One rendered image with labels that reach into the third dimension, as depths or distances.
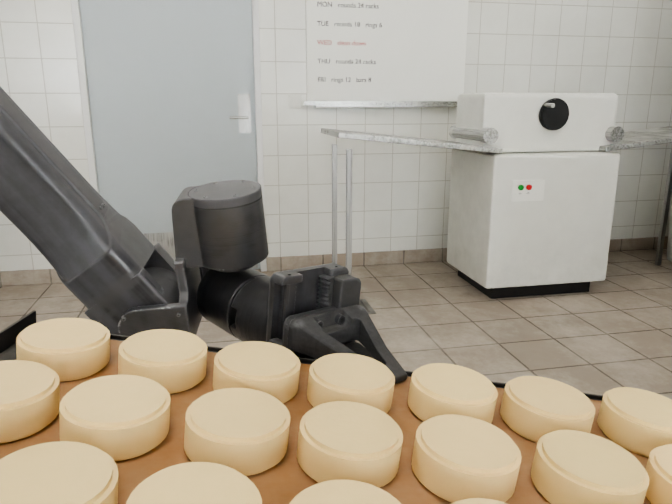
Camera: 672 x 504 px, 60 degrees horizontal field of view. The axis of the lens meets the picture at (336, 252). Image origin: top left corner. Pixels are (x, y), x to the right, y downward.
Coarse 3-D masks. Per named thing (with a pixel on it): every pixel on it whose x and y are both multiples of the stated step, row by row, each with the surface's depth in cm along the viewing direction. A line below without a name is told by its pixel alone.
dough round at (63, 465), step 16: (32, 448) 24; (48, 448) 24; (64, 448) 24; (80, 448) 24; (96, 448) 24; (0, 464) 22; (16, 464) 22; (32, 464) 23; (48, 464) 23; (64, 464) 23; (80, 464) 23; (96, 464) 23; (112, 464) 23; (0, 480) 22; (16, 480) 22; (32, 480) 22; (48, 480) 22; (64, 480) 22; (80, 480) 22; (96, 480) 22; (112, 480) 23; (0, 496) 21; (16, 496) 21; (32, 496) 21; (48, 496) 21; (64, 496) 21; (80, 496) 21; (96, 496) 21; (112, 496) 22
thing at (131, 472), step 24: (72, 384) 32; (408, 384) 37; (288, 408) 33; (408, 408) 34; (48, 432) 28; (168, 432) 29; (408, 432) 32; (600, 432) 34; (0, 456) 26; (144, 456) 27; (168, 456) 27; (288, 456) 28; (408, 456) 29; (528, 456) 31; (120, 480) 25; (264, 480) 26; (288, 480) 27; (312, 480) 27; (408, 480) 28; (528, 480) 29
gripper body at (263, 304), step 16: (288, 272) 41; (304, 272) 42; (320, 272) 43; (336, 272) 43; (256, 288) 45; (272, 288) 40; (288, 288) 40; (304, 288) 42; (240, 304) 45; (256, 304) 44; (272, 304) 41; (288, 304) 41; (304, 304) 43; (240, 320) 45; (256, 320) 43; (272, 320) 41; (240, 336) 45; (256, 336) 43; (272, 336) 41
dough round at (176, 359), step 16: (144, 336) 35; (160, 336) 35; (176, 336) 35; (192, 336) 36; (128, 352) 33; (144, 352) 33; (160, 352) 33; (176, 352) 33; (192, 352) 33; (128, 368) 32; (144, 368) 32; (160, 368) 32; (176, 368) 32; (192, 368) 33; (160, 384) 32; (176, 384) 32; (192, 384) 33
